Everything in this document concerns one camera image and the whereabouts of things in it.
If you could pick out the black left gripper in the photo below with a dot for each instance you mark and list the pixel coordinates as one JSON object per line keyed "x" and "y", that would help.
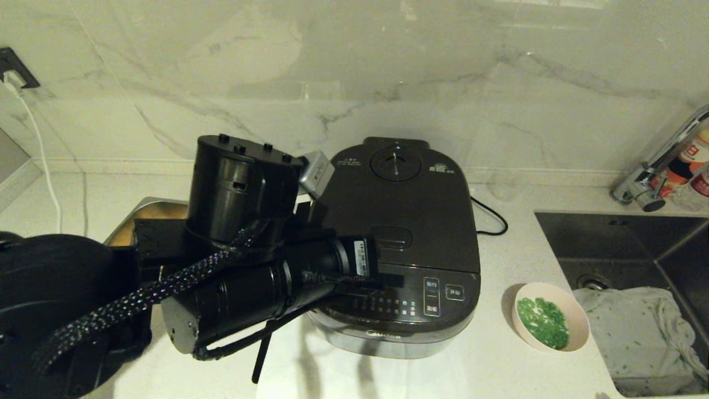
{"x": 349, "y": 260}

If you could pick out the black rice cooker lid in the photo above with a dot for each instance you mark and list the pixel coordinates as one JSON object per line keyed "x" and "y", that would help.
{"x": 432, "y": 216}

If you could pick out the chopped green onions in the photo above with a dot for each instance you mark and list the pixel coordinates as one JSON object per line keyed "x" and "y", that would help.
{"x": 544, "y": 323}

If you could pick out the pink bowl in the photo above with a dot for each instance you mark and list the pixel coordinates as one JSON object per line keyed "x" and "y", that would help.
{"x": 579, "y": 328}

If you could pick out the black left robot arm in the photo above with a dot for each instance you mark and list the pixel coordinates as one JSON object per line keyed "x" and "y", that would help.
{"x": 238, "y": 183}

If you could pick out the clear glass cup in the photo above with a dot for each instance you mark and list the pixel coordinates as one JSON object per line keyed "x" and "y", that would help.
{"x": 503, "y": 187}

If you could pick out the long black flat strip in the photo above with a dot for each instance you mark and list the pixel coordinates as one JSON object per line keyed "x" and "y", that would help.
{"x": 259, "y": 366}

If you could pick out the metal sink drain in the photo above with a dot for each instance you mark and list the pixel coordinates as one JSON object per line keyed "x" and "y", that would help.
{"x": 592, "y": 284}

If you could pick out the grey white dish cloth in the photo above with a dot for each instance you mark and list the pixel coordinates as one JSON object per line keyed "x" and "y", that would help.
{"x": 626, "y": 332}

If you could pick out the stainless steel food pan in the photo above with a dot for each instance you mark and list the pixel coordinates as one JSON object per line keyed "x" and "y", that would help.
{"x": 149, "y": 209}

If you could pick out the chrome faucet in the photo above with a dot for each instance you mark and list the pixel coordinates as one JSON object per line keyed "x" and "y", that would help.
{"x": 642, "y": 191}

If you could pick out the clear bottle with red label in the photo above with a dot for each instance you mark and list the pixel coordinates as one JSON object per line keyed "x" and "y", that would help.
{"x": 700, "y": 188}

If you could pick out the orange bottle with red label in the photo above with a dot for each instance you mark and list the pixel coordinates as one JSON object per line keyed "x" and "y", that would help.
{"x": 692, "y": 155}

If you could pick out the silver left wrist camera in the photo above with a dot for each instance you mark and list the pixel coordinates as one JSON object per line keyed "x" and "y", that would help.
{"x": 317, "y": 174}

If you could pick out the white wall plug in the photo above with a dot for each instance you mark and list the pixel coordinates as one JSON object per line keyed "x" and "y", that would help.
{"x": 13, "y": 82}

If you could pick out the black wall socket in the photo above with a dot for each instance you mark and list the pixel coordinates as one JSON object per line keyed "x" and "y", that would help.
{"x": 10, "y": 58}

